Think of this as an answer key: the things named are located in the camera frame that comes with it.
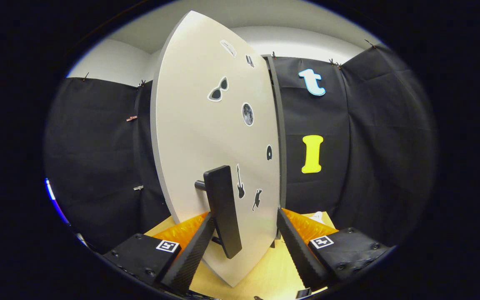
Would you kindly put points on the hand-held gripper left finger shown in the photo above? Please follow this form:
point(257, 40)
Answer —
point(190, 258)

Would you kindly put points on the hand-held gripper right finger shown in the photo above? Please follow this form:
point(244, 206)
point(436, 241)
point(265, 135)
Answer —
point(298, 254)

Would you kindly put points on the beige cabinet door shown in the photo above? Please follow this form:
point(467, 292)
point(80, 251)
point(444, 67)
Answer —
point(190, 137)

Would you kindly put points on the small white object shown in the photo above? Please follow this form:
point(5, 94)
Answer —
point(318, 216)

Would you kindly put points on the black backdrop cloth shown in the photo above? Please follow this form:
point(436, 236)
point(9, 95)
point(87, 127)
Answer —
point(369, 146)

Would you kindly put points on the pink clip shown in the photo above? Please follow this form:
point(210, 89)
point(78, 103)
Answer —
point(131, 118)

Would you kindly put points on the computer monitor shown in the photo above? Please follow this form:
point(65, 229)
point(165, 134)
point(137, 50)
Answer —
point(49, 192)

